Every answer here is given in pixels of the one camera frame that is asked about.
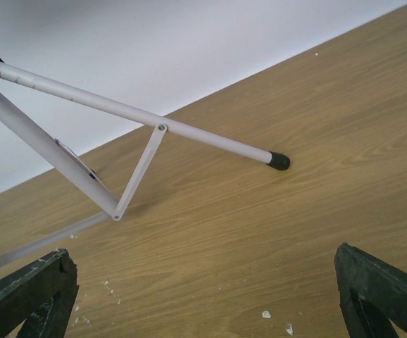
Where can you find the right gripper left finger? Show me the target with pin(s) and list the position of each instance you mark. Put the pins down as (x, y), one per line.
(39, 297)

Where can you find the white music stand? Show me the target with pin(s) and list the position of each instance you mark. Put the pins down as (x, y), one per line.
(83, 109)

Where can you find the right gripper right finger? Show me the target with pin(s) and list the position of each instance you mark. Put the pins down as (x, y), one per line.
(372, 293)

